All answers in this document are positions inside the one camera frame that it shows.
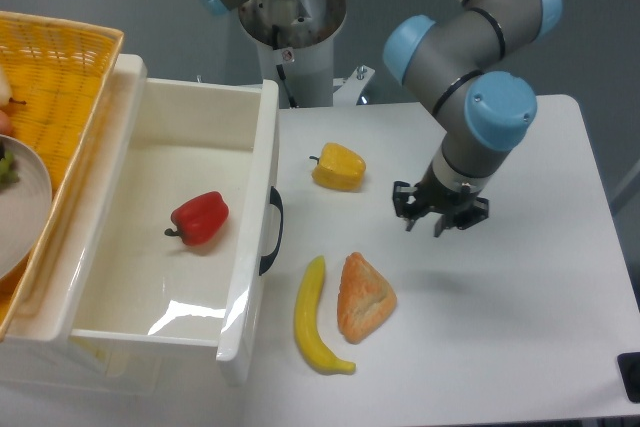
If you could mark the metal table bracket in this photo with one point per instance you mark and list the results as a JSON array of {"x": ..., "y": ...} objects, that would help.
[{"x": 352, "y": 90}]

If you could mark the black object at table edge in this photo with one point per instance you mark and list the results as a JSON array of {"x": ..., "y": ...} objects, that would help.
[{"x": 629, "y": 367}]

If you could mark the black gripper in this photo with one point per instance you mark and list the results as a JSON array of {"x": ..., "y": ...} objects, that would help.
[{"x": 459, "y": 210}]

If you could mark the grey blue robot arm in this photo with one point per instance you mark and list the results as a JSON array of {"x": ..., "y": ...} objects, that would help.
[{"x": 450, "y": 68}]

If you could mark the orange bread pastry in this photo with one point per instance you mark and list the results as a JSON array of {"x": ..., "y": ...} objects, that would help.
[{"x": 365, "y": 299}]

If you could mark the red bell pepper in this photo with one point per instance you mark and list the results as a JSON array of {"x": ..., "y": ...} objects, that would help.
[{"x": 198, "y": 220}]

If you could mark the green grapes on plate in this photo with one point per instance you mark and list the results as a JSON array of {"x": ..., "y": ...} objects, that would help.
[{"x": 8, "y": 174}]

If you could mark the yellow bell pepper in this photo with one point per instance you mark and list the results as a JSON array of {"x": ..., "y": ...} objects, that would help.
[{"x": 338, "y": 168}]

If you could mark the pear in basket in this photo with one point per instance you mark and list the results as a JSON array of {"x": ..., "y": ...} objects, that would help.
[{"x": 6, "y": 91}]

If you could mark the white top drawer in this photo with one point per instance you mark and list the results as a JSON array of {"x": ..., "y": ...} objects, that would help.
[{"x": 148, "y": 293}]

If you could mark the white drawer cabinet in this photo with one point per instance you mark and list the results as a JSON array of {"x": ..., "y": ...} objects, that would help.
[{"x": 39, "y": 346}]

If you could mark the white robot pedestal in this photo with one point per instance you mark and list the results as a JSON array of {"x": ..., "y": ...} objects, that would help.
[{"x": 294, "y": 41}]

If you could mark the black top drawer handle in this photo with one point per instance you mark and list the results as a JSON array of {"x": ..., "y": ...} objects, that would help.
[{"x": 274, "y": 230}]

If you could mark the grey plate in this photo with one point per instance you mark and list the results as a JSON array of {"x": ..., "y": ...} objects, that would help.
[{"x": 25, "y": 206}]

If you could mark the yellow wicker basket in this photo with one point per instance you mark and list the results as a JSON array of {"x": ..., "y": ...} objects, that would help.
[{"x": 60, "y": 68}]

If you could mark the yellow banana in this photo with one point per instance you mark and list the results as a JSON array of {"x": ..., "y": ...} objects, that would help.
[{"x": 306, "y": 334}]

